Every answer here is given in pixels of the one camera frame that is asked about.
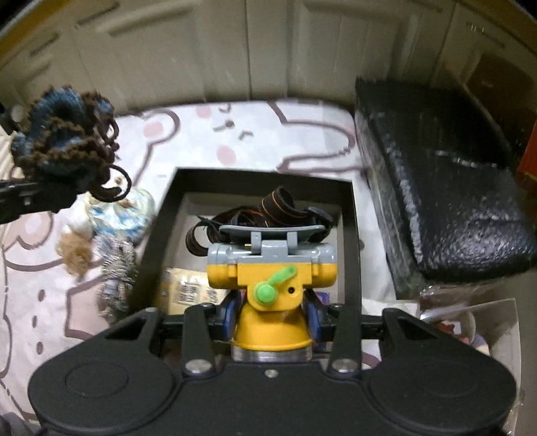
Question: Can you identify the metal cabinet handle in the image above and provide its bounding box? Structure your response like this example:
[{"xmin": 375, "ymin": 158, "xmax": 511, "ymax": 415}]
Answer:
[{"xmin": 465, "ymin": 21, "xmax": 508, "ymax": 43}]

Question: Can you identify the cream cabinet door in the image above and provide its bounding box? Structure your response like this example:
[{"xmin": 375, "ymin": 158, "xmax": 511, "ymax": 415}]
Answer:
[
  {"xmin": 71, "ymin": 0, "xmax": 252, "ymax": 114},
  {"xmin": 249, "ymin": 0, "xmax": 456, "ymax": 105}
]

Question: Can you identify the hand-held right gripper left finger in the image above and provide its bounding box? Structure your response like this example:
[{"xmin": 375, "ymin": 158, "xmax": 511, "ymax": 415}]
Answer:
[{"xmin": 103, "ymin": 291, "xmax": 240, "ymax": 375}]

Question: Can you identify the clear plastic box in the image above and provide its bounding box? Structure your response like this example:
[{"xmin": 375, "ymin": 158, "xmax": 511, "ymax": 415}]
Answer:
[{"xmin": 420, "ymin": 285, "xmax": 525, "ymax": 436}]

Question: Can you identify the brown fluffy scrunchie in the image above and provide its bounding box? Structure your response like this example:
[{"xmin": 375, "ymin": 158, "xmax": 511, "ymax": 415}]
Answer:
[{"xmin": 56, "ymin": 232, "xmax": 95, "ymax": 275}]

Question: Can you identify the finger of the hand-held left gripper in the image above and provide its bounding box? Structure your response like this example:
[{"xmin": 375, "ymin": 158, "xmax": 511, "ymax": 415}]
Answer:
[
  {"xmin": 0, "ymin": 178, "xmax": 87, "ymax": 225},
  {"xmin": 0, "ymin": 105, "xmax": 28, "ymax": 135}
]

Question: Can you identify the black cardboard box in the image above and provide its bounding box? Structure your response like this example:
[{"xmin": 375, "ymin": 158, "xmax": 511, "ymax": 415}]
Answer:
[{"xmin": 126, "ymin": 167, "xmax": 363, "ymax": 332}]

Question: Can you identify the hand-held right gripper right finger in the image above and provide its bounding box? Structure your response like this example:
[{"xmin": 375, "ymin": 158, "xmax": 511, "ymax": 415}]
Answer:
[{"xmin": 304, "ymin": 291, "xmax": 433, "ymax": 375}]

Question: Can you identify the dark crochet scrunchie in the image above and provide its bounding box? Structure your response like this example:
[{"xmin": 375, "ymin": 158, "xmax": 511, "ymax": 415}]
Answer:
[{"xmin": 10, "ymin": 86, "xmax": 133, "ymax": 202}]

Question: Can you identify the yellow headlamp with black strap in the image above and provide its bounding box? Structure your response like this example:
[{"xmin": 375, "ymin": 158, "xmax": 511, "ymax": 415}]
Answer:
[{"xmin": 186, "ymin": 187, "xmax": 338, "ymax": 362}]

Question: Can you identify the purple white braided scrunchie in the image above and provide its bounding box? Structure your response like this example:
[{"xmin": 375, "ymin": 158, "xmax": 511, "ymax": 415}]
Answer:
[{"xmin": 94, "ymin": 237, "xmax": 139, "ymax": 321}]

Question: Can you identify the black foil-wrapped cushion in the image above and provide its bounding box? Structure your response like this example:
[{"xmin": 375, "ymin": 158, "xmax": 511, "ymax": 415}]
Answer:
[{"xmin": 354, "ymin": 75, "xmax": 537, "ymax": 300}]

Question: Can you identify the cream cabinet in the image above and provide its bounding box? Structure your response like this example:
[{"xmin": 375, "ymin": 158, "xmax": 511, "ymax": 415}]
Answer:
[{"xmin": 0, "ymin": 0, "xmax": 537, "ymax": 126}]

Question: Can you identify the blue white floral pouch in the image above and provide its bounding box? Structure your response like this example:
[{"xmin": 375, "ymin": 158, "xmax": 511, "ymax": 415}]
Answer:
[{"xmin": 88, "ymin": 186, "xmax": 156, "ymax": 246}]

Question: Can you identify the red Tuborg box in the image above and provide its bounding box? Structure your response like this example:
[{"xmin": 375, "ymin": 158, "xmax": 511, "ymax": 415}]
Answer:
[{"xmin": 518, "ymin": 143, "xmax": 537, "ymax": 189}]

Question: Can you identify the white yarn scrunchie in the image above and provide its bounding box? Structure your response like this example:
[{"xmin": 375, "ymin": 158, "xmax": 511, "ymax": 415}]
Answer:
[{"xmin": 63, "ymin": 207, "xmax": 95, "ymax": 237}]

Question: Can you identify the bear printed blanket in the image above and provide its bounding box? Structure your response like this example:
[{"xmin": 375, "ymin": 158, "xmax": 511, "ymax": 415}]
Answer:
[{"xmin": 0, "ymin": 98, "xmax": 403, "ymax": 420}]

